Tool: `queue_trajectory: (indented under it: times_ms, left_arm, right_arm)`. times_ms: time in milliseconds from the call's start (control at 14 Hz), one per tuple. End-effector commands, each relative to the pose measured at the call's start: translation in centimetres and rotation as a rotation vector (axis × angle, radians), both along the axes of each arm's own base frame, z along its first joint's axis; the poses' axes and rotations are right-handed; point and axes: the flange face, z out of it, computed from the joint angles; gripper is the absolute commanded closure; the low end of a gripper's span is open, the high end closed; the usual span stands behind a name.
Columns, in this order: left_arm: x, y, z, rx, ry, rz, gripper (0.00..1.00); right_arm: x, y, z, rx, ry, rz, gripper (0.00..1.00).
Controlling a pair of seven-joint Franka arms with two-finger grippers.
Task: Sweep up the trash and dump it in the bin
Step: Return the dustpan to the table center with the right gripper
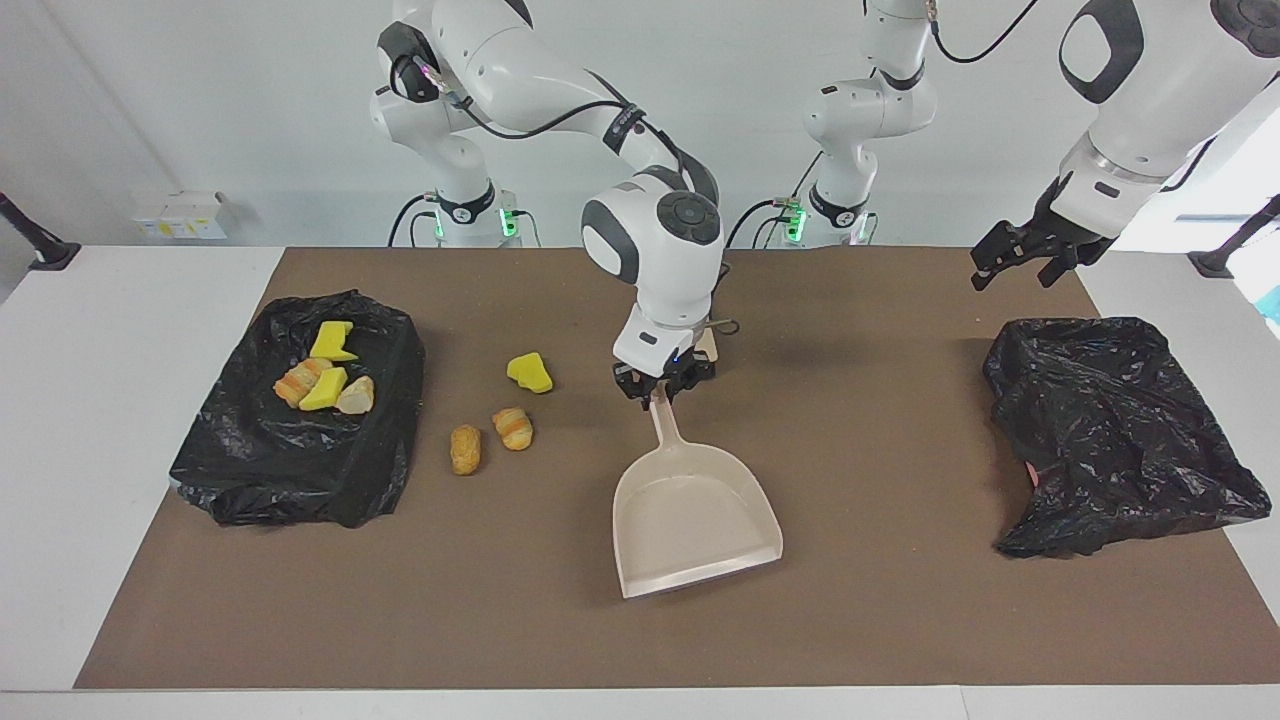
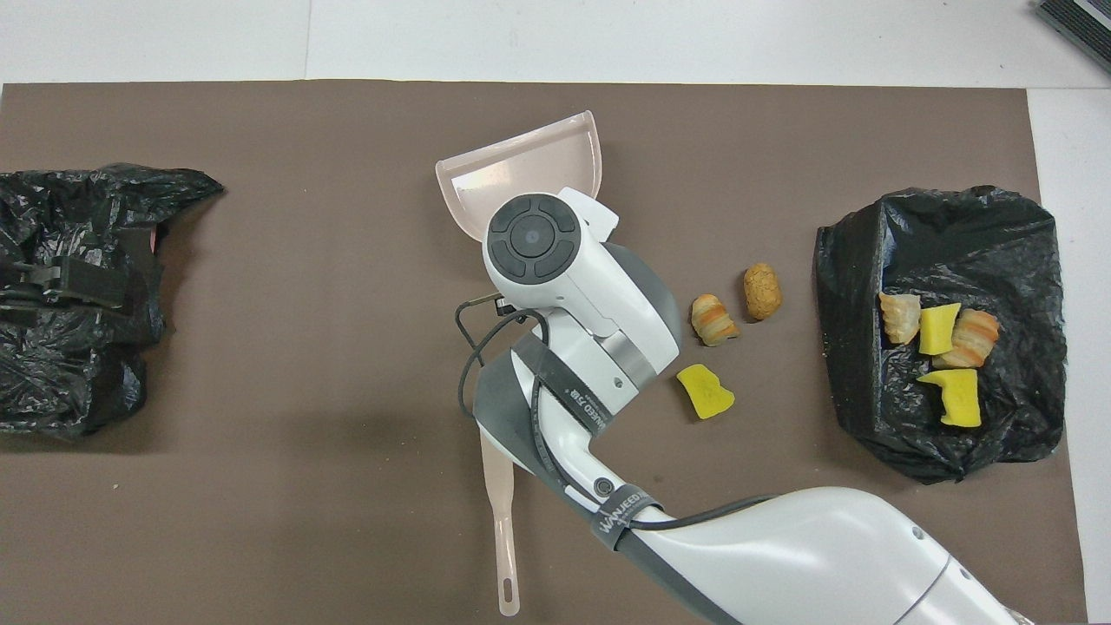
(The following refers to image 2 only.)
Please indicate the small yellow sponge piece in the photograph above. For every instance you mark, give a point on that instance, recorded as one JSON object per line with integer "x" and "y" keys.
{"x": 937, "y": 330}

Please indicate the rounded yellow sponge piece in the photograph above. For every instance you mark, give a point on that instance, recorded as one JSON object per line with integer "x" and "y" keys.
{"x": 706, "y": 392}

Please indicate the boxy black bag bin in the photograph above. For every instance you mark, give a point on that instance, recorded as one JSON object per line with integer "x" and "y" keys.
{"x": 998, "y": 243}

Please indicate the large yellow sponge piece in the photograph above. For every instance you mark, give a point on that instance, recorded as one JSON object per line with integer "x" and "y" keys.
{"x": 959, "y": 401}

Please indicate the beige plastic dustpan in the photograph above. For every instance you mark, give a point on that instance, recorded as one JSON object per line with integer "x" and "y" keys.
{"x": 538, "y": 165}

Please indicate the dark grey ribbed panel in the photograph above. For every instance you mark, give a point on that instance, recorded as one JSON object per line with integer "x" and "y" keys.
{"x": 1081, "y": 22}

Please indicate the pale croissant piece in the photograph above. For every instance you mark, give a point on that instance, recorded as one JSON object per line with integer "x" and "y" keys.
{"x": 900, "y": 318}

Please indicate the brown table mat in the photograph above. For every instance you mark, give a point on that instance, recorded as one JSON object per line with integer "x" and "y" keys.
{"x": 260, "y": 521}

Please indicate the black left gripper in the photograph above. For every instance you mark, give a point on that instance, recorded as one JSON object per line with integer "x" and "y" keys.
{"x": 35, "y": 278}

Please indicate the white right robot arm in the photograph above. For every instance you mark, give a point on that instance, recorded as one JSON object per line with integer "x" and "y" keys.
{"x": 781, "y": 555}

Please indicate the orange striped croissant piece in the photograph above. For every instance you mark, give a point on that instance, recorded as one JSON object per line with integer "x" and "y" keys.
{"x": 970, "y": 338}
{"x": 713, "y": 319}

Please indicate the beige hand brush black bristles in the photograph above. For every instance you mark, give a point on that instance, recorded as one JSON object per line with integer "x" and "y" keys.
{"x": 503, "y": 521}

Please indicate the crumpled black trash bag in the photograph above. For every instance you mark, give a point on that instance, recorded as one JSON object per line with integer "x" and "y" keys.
{"x": 78, "y": 382}

